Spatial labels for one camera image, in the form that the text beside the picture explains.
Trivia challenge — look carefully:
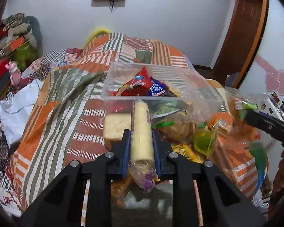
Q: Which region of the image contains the yellow green jelly cup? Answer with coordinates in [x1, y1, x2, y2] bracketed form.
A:
[193, 130, 218, 157]

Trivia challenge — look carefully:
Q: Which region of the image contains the blue red snack packet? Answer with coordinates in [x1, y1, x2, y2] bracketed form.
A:
[147, 77, 169, 97]

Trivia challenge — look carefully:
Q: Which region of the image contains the person's right hand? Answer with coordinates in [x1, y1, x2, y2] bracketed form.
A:
[273, 150, 284, 193]

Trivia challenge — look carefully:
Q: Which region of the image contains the round biscuits bag green tie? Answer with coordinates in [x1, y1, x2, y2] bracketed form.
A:
[152, 113, 204, 145]

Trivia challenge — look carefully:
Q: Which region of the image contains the white plastic bag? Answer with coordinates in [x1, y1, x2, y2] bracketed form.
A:
[0, 79, 43, 146]

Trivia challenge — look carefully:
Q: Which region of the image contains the orange green patchwork blanket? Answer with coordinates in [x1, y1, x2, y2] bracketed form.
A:
[0, 31, 259, 227]

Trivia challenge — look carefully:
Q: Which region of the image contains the cream roll cake pack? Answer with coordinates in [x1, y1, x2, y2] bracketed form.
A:
[129, 100, 158, 193]

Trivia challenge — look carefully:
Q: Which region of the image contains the biscuit pack orange wrapper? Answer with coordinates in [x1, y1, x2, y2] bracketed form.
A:
[208, 116, 232, 138]

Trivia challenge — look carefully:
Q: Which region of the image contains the clear plastic storage bin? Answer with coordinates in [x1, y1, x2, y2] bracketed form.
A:
[101, 62, 223, 123]

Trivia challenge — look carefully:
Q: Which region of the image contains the green clear snack bag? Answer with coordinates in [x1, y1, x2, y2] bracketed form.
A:
[225, 87, 271, 189]

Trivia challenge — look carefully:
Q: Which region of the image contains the yellow pillow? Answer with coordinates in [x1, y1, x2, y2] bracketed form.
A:
[83, 27, 112, 48]

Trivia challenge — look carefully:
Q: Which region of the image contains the red snack bag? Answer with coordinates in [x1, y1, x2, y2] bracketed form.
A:
[116, 67, 153, 96]

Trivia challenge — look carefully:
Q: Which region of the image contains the square sponge cake pack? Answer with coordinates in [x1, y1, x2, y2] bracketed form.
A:
[103, 113, 131, 150]

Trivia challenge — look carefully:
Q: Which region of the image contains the pink plush toy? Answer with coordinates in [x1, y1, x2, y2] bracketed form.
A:
[5, 61, 21, 89]

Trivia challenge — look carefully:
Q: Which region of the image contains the brown wooden door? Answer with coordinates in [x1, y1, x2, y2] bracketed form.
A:
[213, 0, 263, 85]

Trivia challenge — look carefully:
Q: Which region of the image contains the pile of clothes and boxes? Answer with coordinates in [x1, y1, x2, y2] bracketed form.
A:
[0, 13, 43, 71]

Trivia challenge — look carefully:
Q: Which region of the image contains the white stickered box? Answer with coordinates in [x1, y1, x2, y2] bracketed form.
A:
[259, 92, 284, 121]

